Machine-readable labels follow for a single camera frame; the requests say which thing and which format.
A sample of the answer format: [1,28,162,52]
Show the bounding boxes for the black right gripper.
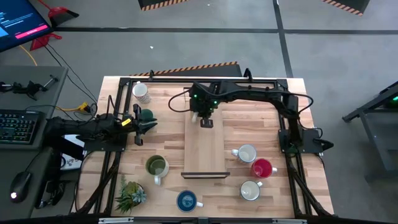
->
[188,81,221,129]

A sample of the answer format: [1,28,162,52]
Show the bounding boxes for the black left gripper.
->
[123,103,159,147]

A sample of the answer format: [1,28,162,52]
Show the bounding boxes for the teal mug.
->
[139,108,155,124]

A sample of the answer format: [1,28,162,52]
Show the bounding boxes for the white mug with handle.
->
[131,81,152,105]

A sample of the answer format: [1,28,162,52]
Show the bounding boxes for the white mug green interior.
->
[145,154,170,187]

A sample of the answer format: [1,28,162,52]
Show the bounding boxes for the red white lattice mug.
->
[230,143,258,165]

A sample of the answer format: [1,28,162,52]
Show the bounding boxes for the blue and white mug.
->
[175,189,205,213]

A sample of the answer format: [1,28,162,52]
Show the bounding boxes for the red and white mug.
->
[250,157,278,179]

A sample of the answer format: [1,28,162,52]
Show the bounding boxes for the blue floral white mug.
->
[239,179,264,202]

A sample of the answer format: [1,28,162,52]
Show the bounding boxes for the potted succulent plant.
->
[114,174,147,215]

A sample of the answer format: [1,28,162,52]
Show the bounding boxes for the white printed paper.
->
[60,133,86,171]

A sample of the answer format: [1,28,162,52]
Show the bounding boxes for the black box with hazard stripes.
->
[321,0,371,17]
[137,0,190,12]

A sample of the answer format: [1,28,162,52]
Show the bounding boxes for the black backlit keyboard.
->
[0,109,45,146]

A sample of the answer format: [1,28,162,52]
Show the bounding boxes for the grey desk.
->
[0,65,68,151]
[0,146,54,219]

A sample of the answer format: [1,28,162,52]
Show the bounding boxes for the black computer mouse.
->
[9,170,32,204]

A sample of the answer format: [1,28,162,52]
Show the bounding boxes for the red hand brush black bristles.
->
[37,0,80,28]

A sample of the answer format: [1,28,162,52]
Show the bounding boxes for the computer monitor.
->
[0,0,52,53]

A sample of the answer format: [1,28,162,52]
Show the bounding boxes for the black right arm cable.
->
[167,88,193,113]

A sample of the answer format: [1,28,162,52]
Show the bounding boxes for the black aluminium table frame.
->
[70,70,335,218]

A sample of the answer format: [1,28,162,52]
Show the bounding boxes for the yellow extension cord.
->
[19,45,91,113]

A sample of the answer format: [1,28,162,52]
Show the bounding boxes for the black floor cable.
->
[43,43,99,105]

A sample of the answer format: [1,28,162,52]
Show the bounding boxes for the silver metal bracket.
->
[98,217,134,224]
[272,218,308,224]

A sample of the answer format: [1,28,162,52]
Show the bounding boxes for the black camera mount with rod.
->
[0,74,60,101]

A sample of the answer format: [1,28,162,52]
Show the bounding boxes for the black metal workstation frame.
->
[341,80,398,182]

